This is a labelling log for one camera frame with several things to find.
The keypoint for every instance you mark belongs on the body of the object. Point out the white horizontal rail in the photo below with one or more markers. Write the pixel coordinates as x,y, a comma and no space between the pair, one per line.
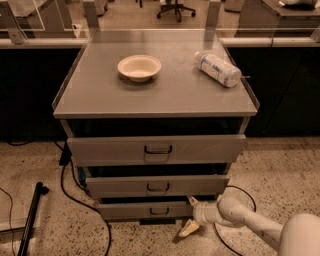
227,42

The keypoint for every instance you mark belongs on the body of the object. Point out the grey top drawer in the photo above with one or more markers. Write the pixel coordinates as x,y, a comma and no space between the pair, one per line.
156,150

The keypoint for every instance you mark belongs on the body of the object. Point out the grey middle drawer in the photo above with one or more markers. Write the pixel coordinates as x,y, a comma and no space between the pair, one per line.
156,186

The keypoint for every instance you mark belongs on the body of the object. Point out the clear plastic water bottle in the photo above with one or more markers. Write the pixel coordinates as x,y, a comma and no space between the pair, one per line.
220,70

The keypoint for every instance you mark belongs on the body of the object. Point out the grey metal drawer cabinet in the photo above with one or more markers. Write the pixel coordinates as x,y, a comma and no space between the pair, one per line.
97,101

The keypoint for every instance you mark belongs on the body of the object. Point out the white paper bowl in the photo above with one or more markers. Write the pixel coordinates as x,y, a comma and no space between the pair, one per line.
139,68

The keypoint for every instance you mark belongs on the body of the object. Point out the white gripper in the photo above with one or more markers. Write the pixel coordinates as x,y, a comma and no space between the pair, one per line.
200,213

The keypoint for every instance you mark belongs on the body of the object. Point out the black office chair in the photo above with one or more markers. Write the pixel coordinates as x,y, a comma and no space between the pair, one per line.
176,6

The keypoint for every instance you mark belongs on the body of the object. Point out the grey bottom drawer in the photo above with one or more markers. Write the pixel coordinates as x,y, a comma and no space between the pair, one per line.
148,210

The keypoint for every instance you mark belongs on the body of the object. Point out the grey drawer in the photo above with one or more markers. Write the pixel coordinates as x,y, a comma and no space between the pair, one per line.
148,210
156,186
156,150

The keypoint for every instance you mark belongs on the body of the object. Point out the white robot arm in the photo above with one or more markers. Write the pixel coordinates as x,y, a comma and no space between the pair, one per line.
299,236

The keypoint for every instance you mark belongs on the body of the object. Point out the black metal stand bar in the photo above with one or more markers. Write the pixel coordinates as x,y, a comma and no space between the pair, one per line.
40,190

